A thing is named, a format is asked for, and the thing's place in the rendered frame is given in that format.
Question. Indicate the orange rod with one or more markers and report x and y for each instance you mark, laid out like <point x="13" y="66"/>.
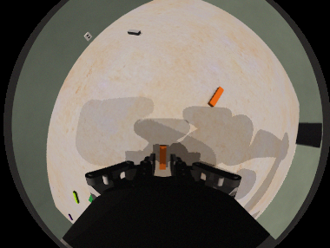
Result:
<point x="215" y="97"/>
<point x="162" y="157"/>

